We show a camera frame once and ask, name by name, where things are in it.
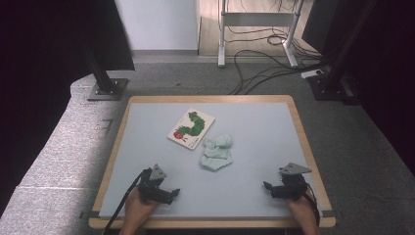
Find light blue table mat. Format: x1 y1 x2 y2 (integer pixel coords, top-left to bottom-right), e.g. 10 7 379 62
98 102 324 219

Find white desk frame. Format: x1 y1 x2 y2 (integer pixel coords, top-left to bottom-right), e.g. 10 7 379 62
217 0 306 69

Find wooden table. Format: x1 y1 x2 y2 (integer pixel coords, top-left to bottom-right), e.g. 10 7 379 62
88 94 337 229

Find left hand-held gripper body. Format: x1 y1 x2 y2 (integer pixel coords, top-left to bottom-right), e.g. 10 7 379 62
137 164 170 203

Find thick black gripper cable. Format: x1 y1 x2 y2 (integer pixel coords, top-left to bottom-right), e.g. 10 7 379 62
102 167 153 235

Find person's left hand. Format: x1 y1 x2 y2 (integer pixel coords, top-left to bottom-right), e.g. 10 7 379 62
124 187 161 226

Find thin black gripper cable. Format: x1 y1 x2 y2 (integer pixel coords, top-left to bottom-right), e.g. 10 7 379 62
304 183 321 227

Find black stand with grey base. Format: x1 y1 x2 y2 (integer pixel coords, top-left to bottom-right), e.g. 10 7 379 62
85 48 130 102

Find bundle of black floor cables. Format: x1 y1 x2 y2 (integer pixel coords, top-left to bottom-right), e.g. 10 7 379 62
224 0 331 96

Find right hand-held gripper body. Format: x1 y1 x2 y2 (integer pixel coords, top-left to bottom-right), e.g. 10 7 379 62
273 162 312 201

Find person's right hand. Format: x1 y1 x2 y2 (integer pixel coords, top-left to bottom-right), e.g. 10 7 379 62
286 194 319 228

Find grey padded block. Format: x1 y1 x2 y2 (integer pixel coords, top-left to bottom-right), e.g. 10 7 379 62
0 72 131 235

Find black curtain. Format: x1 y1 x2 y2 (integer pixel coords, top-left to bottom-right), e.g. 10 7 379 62
301 0 415 177
0 0 135 210

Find caterpillar picture book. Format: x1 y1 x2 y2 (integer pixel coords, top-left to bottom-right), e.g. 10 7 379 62
166 107 216 151

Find white power strip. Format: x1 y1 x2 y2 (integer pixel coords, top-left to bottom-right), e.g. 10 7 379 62
300 69 325 79

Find light green cloth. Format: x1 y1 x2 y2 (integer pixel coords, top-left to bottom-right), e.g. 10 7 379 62
199 133 235 172

